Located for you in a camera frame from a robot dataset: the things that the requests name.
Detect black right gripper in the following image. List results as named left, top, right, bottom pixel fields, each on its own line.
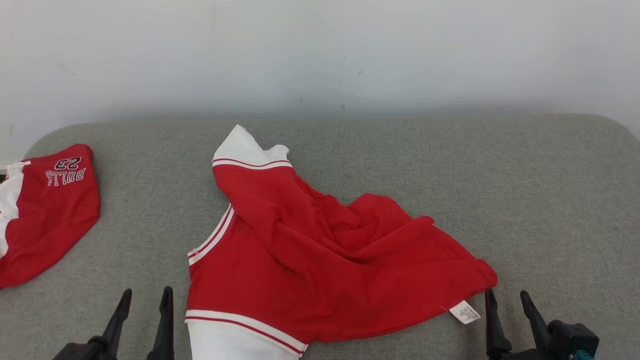
left=484, top=288, right=551, bottom=360

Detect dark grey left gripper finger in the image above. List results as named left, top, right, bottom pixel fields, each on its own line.
left=97, top=288, right=134, bottom=360
left=146, top=286, right=175, bottom=360

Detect red Bulls basketball shorts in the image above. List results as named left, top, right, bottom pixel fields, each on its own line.
left=0, top=144, right=101, bottom=289

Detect red basketball jersey white trim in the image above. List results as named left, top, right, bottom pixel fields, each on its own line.
left=185, top=124, right=499, bottom=360

